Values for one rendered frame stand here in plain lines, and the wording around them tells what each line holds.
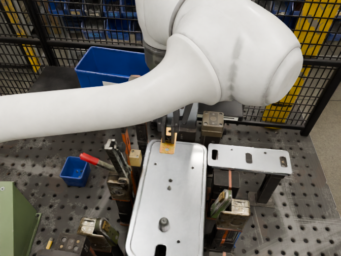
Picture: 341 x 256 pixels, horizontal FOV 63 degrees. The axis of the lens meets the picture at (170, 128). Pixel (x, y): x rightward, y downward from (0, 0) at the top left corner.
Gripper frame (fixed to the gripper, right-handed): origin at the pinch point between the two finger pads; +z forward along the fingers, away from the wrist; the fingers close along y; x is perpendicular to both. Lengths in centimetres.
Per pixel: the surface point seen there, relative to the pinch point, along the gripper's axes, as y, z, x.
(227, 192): 17.0, 16.8, -6.3
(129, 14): -54, 62, 173
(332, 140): 123, 129, 112
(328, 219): 65, 59, 9
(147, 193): -6.6, 28.9, -3.1
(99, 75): -30.8, 13.9, 35.3
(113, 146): -15.2, 8.3, -0.7
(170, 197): 0.9, 28.8, -3.9
